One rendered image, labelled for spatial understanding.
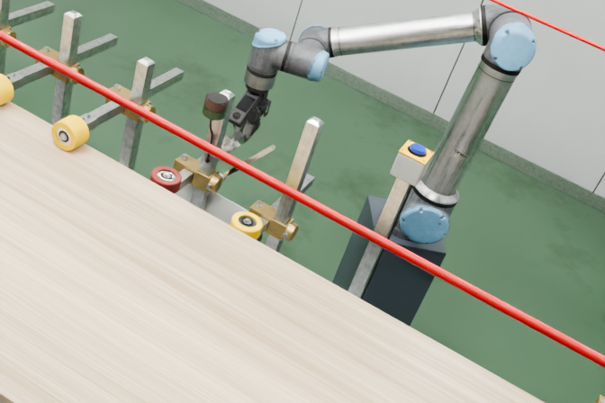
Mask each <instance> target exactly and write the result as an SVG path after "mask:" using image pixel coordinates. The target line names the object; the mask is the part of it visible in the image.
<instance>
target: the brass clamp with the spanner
mask: <svg viewBox="0 0 605 403"><path fill-rule="evenodd" d="M180 157H181V156H180ZM180 157H178V158H177V159H176V160H175V163H174V166H173V168H174V169H175V170H176V171H178V172H180V171H182V170H183V169H186V170H188V171H190V172H192V173H193V178H192V182H191V183H190V184H191V185H192V186H194V187H196V188H198V189H200V190H201V191H203V192H205V193H206V192H208V191H210V192H212V193H216V192H218V190H219V189H220V188H221V185H222V182H223V179H222V177H221V176H219V175H218V173H219V172H218V171H217V170H215V172H213V173H212V174H211V175H209V176H208V175H205V174H203V173H202V172H200V171H198V169H199V165H200V161H198V160H197V159H195V158H193V157H190V156H188V160H186V161H184V160H182V159H181V158H180Z"/></svg>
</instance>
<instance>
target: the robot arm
mask: <svg viewBox="0 0 605 403"><path fill-rule="evenodd" d="M473 41H475V42H477V43H478V44H480V45H481V46H486V47H485V49H484V51H483V54H482V56H481V60H480V62H479V64H478V66H477V68H476V70H475V71H474V74H473V76H472V78H471V80H470V82H469V84H468V86H467V88H466V89H465V92H464V94H463V96H462V98H461V100H460V102H459V104H458V106H457V107H456V110H455V112H454V114H453V116H452V118H451V120H450V122H449V124H448V125H447V128H446V130H445V132H444V134H443V136H442V138H441V140H440V141H439V143H438V146H437V148H436V150H435V152H434V155H433V157H432V159H431V161H430V163H429V166H428V169H427V171H426V173H425V175H424V176H423V177H422V178H421V180H420V181H419V182H418V184H417V185H416V186H412V189H411V192H410V194H409V197H408V199H407V201H406V202H405V205H404V207H403V209H402V213H401V215H400V217H399V218H398V221H397V223H396V225H395V227H394V230H393V234H394V235H395V236H397V237H400V238H402V239H405V240H409V241H413V242H416V243H420V244H432V243H436V242H438V241H439V240H441V239H442V238H443V237H444V236H445V235H446V234H447V232H448V229H449V217H450V215H451V213H452V211H453V209H454V208H455V206H456V204H457V202H458V200H459V193H458V191H457V187H458V185H459V184H460V182H461V181H462V179H463V177H464V175H465V172H466V170H467V168H468V167H469V166H470V164H471V162H472V160H473V158H474V155H475V154H476V152H477V150H478V148H479V147H480V145H481V143H482V142H483V139H484V137H485V135H486V133H487V131H488V129H489V128H490V127H491V125H492V122H493V120H494V118H495V116H496V115H497V113H498V111H499V109H500V108H501V105H502V104H503V102H504V100H505V98H506V96H507V94H508V92H509V90H510V89H511V87H512V85H513V83H514V81H515V79H516V77H517V76H518V75H519V73H520V71H521V70H522V68H524V67H526V66H527V65H528V64H529V63H530V62H531V60H532V59H533V58H534V56H535V53H536V48H537V41H536V37H535V34H534V32H533V30H532V25H531V22H530V19H529V18H528V17H526V16H524V15H522V14H519V13H516V12H514V11H511V10H510V9H508V8H506V7H503V6H501V5H499V4H485V5H479V6H478V7H477V8H476V9H475V10H474V11H473V12H469V13H453V14H445V15H438V16H430V17H421V18H414V19H406V20H398V21H390V22H375V23H367V24H359V25H351V26H343V27H336V28H335V27H329V28H324V27H323V26H321V25H317V24H315V25H311V26H309V27H307V28H306V29H305V30H304V31H303V32H302V34H301V35H300V38H299V41H298V43H296V42H293V41H289V40H287V37H286V35H285V33H284V32H282V31H279V30H277V29H272V28H265V29H261V30H259V31H257V32H256V34H255V37H254V40H253V41H252V48H251V51H250V55H249V59H248V65H247V66H246V72H245V75H244V81H245V83H246V87H247V89H248V90H247V91H246V92H245V93H244V94H243V95H242V97H241V98H240V99H239V101H238V103H237V104H236V105H235V107H234V108H233V109H232V111H231V113H230V118H229V122H230V123H232V124H233V127H234V130H235V132H236V131H237V130H238V131H240V132H243V129H244V128H245V132H244V134H246V137H245V140H244V143H245V142H247V141H248V140H249V139H250V138H251V137H252V136H253V134H254V133H255V132H256V131H257V130H258V128H259V126H260V120H261V118H260V117H261V116H262V115H263V114H264V116H263V117H265V116H267V114H268V111H269V107H270V104H271V100H269V99H267V95H268V91H269V90H270V89H272V88H273V86H274V84H275V78H276V75H277V71H278V70H279V71H283V72H285V73H288V74H291V75H294V76H299V77H302V78H305V79H308V80H309V81H314V82H320V81H321V79H322V77H323V75H324V72H325V69H326V66H327V64H328V61H329V58H335V57H337V56H346V55H355V54H363V53H371V52H380V51H388V50H397V49H413V48H422V47H430V46H438V45H447V44H456V43H465V42H473ZM267 106H268V109H267V112H266V108H267ZM247 122H248V123H247Z"/></svg>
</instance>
